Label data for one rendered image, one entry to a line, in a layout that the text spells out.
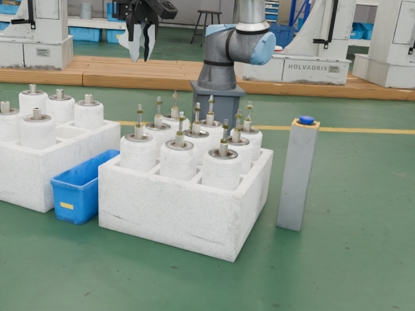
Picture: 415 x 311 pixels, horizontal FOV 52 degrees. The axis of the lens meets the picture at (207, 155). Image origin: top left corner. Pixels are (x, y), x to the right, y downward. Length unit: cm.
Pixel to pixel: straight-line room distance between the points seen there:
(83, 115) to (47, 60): 166
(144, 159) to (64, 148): 29
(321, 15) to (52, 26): 192
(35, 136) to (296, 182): 74
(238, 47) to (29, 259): 94
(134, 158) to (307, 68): 233
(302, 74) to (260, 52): 180
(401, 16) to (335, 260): 268
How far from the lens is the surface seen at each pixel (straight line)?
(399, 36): 364
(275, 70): 320
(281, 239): 122
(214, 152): 106
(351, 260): 121
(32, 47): 309
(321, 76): 333
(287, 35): 566
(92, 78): 299
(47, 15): 311
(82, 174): 134
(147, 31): 109
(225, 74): 159
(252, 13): 149
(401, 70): 363
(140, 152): 111
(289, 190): 123
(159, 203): 109
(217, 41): 157
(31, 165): 127
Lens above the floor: 61
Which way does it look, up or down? 20 degrees down
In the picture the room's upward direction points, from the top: 5 degrees clockwise
